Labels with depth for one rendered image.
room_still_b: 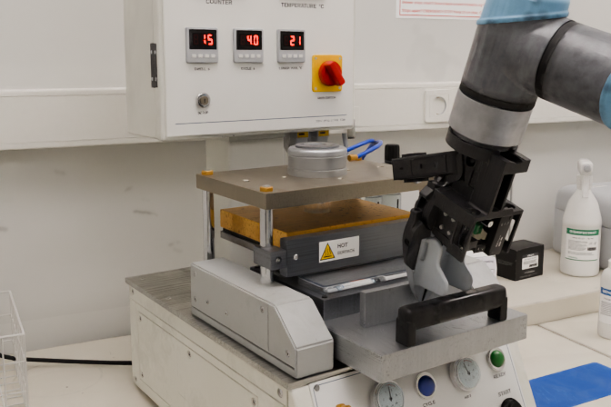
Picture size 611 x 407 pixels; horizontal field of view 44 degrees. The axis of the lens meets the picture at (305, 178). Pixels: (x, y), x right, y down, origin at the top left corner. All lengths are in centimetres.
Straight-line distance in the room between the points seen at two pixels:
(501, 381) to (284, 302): 31
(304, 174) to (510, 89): 34
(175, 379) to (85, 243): 44
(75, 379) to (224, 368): 42
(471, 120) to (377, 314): 25
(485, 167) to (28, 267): 91
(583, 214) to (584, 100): 103
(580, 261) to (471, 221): 99
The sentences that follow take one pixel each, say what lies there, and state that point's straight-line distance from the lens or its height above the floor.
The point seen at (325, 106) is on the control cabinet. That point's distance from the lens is 116.
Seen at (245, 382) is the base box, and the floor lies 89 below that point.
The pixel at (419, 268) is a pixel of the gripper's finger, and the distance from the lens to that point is 84.
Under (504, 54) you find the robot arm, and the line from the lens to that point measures 72.
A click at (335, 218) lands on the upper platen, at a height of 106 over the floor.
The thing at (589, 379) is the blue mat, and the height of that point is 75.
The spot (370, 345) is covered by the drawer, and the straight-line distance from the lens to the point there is 80.
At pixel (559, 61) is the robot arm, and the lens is 70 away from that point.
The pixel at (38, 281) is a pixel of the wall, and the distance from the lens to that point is 144.
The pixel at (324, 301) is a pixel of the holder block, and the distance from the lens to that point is 86.
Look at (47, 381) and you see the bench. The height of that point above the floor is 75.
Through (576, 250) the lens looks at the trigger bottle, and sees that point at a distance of 173.
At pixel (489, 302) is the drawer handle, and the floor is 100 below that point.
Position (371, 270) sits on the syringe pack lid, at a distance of 94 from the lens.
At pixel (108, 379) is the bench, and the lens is 130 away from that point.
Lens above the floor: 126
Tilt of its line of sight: 9 degrees down
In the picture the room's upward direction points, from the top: straight up
